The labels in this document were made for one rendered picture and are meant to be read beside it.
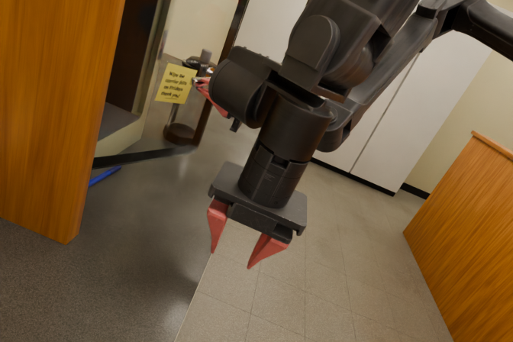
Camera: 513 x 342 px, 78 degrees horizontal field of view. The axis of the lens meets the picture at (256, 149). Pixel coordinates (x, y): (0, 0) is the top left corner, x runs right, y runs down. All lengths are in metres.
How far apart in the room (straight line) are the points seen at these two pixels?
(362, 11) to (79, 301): 0.47
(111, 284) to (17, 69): 0.31
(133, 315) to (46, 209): 0.20
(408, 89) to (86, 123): 3.50
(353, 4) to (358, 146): 3.57
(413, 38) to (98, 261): 0.70
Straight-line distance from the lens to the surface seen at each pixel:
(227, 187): 0.32
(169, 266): 0.57
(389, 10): 0.28
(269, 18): 3.56
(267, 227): 0.32
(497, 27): 0.81
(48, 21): 0.45
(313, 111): 0.28
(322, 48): 0.25
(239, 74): 0.32
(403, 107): 3.78
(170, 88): 0.65
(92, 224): 0.61
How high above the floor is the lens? 1.35
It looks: 23 degrees down
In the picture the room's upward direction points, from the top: 23 degrees clockwise
